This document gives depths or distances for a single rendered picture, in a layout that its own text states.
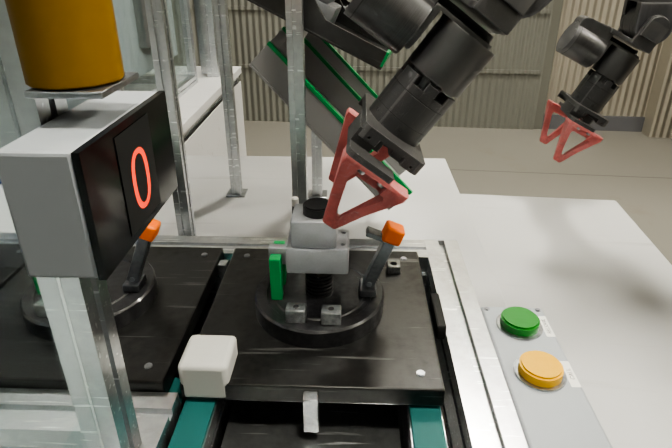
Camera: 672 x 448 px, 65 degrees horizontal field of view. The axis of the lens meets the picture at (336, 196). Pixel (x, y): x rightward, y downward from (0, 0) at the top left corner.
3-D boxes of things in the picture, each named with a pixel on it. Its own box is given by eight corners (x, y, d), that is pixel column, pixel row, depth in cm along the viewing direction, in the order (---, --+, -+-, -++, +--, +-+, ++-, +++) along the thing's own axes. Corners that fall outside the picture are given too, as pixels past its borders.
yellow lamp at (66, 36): (138, 70, 31) (124, -19, 29) (101, 91, 27) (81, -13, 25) (55, 69, 31) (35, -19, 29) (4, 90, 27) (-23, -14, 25)
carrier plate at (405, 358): (416, 264, 69) (417, 250, 68) (443, 407, 48) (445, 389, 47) (236, 260, 70) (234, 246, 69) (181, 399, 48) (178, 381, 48)
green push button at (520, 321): (531, 320, 59) (534, 305, 58) (542, 344, 55) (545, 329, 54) (494, 319, 59) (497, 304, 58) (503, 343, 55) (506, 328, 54)
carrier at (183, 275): (224, 260, 70) (215, 173, 65) (165, 399, 48) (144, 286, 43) (47, 257, 71) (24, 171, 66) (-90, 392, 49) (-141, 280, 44)
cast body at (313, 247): (349, 252, 58) (349, 194, 55) (348, 275, 54) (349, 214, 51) (272, 251, 58) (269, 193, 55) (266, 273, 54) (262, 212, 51)
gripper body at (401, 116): (352, 139, 45) (409, 69, 42) (354, 106, 54) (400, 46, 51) (412, 181, 46) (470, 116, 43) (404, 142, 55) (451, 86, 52)
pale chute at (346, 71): (392, 145, 100) (410, 130, 99) (383, 171, 89) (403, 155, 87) (288, 34, 96) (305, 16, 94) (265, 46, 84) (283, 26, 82)
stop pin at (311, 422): (319, 422, 49) (319, 390, 47) (318, 433, 48) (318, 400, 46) (304, 422, 49) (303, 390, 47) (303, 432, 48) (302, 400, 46)
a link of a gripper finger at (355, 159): (295, 216, 46) (360, 134, 42) (303, 182, 52) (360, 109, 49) (357, 257, 47) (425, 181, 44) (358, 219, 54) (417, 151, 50)
